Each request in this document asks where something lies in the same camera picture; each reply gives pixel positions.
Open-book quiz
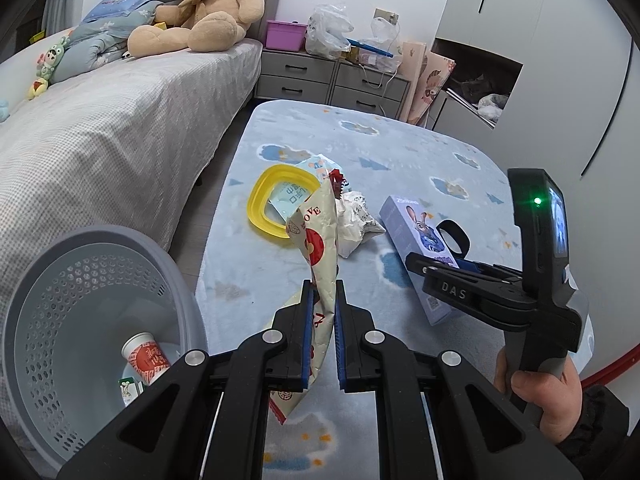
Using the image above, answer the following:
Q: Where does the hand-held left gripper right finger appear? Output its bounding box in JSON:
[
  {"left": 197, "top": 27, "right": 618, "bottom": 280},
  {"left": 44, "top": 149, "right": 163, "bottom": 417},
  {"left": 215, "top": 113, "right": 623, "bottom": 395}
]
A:
[{"left": 334, "top": 279, "right": 583, "bottom": 480}]

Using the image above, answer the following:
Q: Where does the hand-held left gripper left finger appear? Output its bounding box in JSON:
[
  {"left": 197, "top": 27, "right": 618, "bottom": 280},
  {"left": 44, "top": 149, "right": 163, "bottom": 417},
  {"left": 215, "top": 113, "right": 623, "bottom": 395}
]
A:
[{"left": 57, "top": 280, "right": 317, "bottom": 480}]

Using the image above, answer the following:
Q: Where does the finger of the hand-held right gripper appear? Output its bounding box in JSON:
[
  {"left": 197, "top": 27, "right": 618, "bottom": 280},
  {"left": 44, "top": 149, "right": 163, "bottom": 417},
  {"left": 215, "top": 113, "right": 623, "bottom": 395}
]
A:
[
  {"left": 405, "top": 252, "right": 532, "bottom": 312},
  {"left": 457, "top": 258, "right": 525, "bottom": 282}
]

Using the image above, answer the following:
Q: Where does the purple cartoon box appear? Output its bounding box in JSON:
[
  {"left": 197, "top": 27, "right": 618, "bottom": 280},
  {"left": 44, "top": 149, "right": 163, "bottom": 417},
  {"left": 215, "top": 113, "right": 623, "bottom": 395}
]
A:
[{"left": 378, "top": 195, "right": 461, "bottom": 326}]

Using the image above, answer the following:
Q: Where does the red patterned snack wrapper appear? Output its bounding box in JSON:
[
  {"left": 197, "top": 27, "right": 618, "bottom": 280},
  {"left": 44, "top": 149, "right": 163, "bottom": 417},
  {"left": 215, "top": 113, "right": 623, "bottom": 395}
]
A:
[{"left": 270, "top": 180, "right": 346, "bottom": 426}]

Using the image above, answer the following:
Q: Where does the white paper bag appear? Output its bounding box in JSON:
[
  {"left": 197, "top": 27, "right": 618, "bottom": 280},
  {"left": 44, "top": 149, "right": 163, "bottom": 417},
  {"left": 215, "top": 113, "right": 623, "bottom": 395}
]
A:
[{"left": 336, "top": 190, "right": 387, "bottom": 259}]

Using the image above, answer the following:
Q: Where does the pale green printed packet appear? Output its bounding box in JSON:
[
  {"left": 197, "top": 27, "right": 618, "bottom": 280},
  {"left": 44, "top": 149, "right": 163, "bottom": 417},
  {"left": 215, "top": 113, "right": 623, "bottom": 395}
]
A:
[{"left": 270, "top": 180, "right": 316, "bottom": 221}]

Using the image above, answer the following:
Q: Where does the yellow plastic lid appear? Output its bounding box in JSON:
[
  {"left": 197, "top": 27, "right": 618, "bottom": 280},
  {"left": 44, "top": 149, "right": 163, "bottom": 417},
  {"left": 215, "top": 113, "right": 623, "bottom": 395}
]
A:
[{"left": 246, "top": 164, "right": 321, "bottom": 249}]

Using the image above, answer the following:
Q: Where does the red white paper cup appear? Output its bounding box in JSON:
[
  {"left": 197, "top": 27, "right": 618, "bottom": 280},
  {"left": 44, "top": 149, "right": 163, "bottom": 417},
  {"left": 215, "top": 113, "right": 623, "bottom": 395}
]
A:
[{"left": 121, "top": 331, "right": 171, "bottom": 386}]

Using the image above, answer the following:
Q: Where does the light blue packet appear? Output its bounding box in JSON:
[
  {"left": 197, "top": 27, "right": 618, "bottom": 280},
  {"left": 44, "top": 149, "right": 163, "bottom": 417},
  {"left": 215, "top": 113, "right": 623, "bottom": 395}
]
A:
[{"left": 299, "top": 154, "right": 346, "bottom": 191}]

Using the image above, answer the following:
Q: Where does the white green carton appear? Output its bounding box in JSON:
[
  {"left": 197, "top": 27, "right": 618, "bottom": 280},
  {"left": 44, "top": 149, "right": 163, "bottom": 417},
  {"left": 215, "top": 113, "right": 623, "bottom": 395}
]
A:
[{"left": 118, "top": 377, "right": 146, "bottom": 407}]

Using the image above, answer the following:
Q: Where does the grey perforated waste basket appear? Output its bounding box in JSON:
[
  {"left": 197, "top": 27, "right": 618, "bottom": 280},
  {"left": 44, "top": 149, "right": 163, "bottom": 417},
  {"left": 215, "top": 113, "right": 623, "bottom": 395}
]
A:
[{"left": 0, "top": 225, "right": 208, "bottom": 471}]

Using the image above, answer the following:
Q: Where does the person's right forearm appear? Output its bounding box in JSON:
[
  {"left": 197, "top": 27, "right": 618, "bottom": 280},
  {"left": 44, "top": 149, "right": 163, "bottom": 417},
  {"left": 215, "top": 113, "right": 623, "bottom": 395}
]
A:
[{"left": 555, "top": 384, "right": 633, "bottom": 480}]

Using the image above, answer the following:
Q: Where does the person's right hand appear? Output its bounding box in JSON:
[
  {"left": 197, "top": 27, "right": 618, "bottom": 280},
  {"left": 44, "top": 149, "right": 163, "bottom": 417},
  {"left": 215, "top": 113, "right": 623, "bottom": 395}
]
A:
[{"left": 492, "top": 347, "right": 583, "bottom": 443}]

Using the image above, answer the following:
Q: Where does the white plastic bag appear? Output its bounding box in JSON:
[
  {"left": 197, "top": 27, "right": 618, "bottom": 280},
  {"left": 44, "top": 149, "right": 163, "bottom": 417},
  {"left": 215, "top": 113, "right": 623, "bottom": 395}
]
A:
[{"left": 477, "top": 92, "right": 511, "bottom": 118}]

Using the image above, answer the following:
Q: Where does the red curved tube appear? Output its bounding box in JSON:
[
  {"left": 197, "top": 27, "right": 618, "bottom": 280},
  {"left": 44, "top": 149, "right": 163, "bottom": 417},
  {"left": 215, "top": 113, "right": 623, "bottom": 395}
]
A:
[{"left": 582, "top": 344, "right": 640, "bottom": 386}]

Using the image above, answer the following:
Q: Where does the dark cloth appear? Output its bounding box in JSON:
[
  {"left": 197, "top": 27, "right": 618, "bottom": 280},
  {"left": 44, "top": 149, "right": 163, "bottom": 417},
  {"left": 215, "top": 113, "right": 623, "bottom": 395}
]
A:
[{"left": 457, "top": 77, "right": 501, "bottom": 103}]

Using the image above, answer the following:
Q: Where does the pink cartoon board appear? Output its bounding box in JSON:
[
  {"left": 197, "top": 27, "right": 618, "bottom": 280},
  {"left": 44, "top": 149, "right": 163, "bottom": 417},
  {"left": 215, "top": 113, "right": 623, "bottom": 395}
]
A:
[
  {"left": 400, "top": 40, "right": 428, "bottom": 123},
  {"left": 407, "top": 50, "right": 457, "bottom": 126}
]

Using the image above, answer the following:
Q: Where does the blue stick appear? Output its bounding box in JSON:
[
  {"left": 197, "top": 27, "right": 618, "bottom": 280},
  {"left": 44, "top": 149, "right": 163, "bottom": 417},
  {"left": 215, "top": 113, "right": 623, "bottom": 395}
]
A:
[{"left": 345, "top": 37, "right": 394, "bottom": 57}]

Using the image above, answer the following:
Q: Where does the clear plastic bag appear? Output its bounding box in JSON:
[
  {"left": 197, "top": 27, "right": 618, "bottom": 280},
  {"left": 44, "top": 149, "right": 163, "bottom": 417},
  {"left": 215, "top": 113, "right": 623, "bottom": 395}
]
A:
[
  {"left": 370, "top": 16, "right": 403, "bottom": 71},
  {"left": 305, "top": 4, "right": 353, "bottom": 58}
]

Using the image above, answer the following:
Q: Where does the grey checked bed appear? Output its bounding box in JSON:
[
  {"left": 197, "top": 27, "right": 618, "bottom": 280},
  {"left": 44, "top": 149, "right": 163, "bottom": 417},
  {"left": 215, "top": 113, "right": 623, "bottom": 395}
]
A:
[{"left": 0, "top": 0, "right": 288, "bottom": 286}]

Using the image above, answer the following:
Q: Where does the purple storage box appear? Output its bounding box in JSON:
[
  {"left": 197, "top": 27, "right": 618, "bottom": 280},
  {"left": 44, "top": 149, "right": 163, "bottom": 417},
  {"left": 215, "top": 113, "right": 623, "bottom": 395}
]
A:
[{"left": 265, "top": 20, "right": 307, "bottom": 52}]

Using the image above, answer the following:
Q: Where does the large tan teddy bear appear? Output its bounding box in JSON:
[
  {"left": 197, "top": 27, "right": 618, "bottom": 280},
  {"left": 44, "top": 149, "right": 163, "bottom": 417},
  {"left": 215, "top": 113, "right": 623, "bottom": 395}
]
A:
[{"left": 127, "top": 0, "right": 265, "bottom": 57}]

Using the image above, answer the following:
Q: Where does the blue floral quilt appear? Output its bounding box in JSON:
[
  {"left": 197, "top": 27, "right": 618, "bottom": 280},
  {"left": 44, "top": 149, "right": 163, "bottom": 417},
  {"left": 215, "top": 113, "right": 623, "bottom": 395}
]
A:
[{"left": 50, "top": 2, "right": 161, "bottom": 85}]

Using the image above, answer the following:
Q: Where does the green plush doll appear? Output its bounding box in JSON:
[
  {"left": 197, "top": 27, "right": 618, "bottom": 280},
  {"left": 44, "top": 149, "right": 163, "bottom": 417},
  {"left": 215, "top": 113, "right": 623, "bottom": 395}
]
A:
[{"left": 35, "top": 35, "right": 71, "bottom": 81}]

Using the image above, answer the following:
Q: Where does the blue printed pillow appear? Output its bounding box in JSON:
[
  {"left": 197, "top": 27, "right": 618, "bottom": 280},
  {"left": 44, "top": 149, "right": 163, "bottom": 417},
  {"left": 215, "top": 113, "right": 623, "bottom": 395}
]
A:
[{"left": 82, "top": 0, "right": 158, "bottom": 23}]

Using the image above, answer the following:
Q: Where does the window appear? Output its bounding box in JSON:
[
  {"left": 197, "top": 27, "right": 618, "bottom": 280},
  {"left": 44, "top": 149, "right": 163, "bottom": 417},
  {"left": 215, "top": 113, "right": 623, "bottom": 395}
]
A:
[{"left": 12, "top": 0, "right": 88, "bottom": 53}]

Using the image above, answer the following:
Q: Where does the black strap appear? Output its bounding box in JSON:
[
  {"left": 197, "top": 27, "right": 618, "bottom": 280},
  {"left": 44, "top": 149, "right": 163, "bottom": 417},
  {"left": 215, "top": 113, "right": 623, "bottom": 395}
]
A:
[{"left": 436, "top": 219, "right": 472, "bottom": 256}]

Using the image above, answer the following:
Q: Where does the white cable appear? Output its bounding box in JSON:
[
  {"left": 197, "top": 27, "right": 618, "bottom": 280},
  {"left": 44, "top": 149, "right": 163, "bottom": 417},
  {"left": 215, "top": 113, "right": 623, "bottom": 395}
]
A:
[{"left": 362, "top": 62, "right": 401, "bottom": 116}]

